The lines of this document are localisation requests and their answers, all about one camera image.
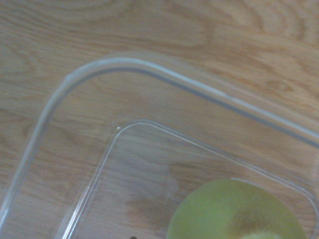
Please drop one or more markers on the clear plastic container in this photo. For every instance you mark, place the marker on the clear plastic container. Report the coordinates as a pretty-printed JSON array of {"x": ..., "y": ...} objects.
[{"x": 149, "y": 159}]

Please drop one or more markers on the green apple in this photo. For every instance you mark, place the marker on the green apple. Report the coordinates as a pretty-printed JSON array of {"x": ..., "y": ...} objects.
[{"x": 234, "y": 214}]

